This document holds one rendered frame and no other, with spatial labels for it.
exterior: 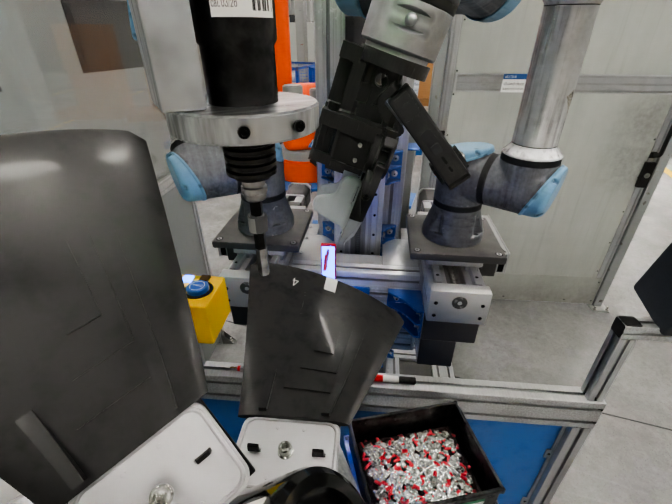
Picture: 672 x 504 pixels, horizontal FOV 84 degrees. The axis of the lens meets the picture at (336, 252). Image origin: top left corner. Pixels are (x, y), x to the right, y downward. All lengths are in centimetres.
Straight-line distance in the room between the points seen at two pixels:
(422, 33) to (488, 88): 169
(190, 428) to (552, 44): 78
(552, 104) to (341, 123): 53
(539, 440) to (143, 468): 89
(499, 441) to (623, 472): 107
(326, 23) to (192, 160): 46
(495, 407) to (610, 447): 123
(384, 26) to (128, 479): 38
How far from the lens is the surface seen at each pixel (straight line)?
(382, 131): 39
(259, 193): 20
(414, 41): 37
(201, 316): 72
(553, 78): 83
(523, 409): 91
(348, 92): 39
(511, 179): 86
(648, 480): 207
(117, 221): 31
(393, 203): 111
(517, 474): 115
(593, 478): 196
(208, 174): 89
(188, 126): 17
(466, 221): 94
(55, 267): 29
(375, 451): 77
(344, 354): 43
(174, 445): 28
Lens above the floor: 149
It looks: 31 degrees down
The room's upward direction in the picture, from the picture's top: straight up
